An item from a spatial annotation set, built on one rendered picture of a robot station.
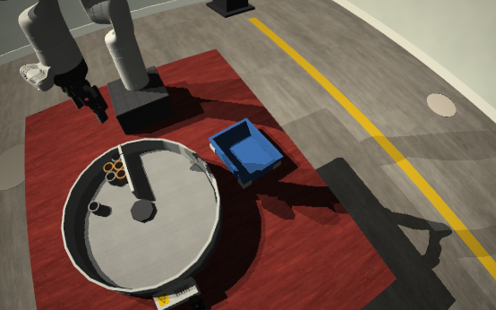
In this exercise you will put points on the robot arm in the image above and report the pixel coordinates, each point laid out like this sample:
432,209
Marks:
45,28

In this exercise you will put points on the blue crate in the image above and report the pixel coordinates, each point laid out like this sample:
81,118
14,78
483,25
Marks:
245,151

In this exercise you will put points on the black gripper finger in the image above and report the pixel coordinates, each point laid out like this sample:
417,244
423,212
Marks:
96,102
76,101

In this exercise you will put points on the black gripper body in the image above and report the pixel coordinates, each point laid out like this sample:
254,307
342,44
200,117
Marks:
74,78

